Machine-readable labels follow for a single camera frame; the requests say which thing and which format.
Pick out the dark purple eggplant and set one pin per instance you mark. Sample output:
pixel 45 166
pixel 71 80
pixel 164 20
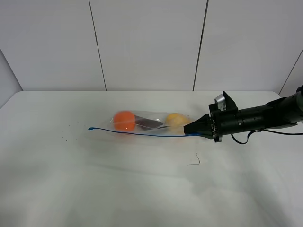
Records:
pixel 148 124

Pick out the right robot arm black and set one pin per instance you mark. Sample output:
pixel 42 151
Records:
pixel 281 113

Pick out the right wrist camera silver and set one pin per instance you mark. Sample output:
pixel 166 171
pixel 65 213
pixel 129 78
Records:
pixel 225 103

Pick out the orange round fruit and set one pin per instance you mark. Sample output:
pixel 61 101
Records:
pixel 124 121

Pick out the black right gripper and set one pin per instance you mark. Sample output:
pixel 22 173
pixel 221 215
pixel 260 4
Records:
pixel 225 122

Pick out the clear zip bag blue seal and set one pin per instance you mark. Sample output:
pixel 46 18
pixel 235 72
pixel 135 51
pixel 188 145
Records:
pixel 105 131

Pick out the yellow lemon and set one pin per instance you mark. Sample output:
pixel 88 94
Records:
pixel 176 123

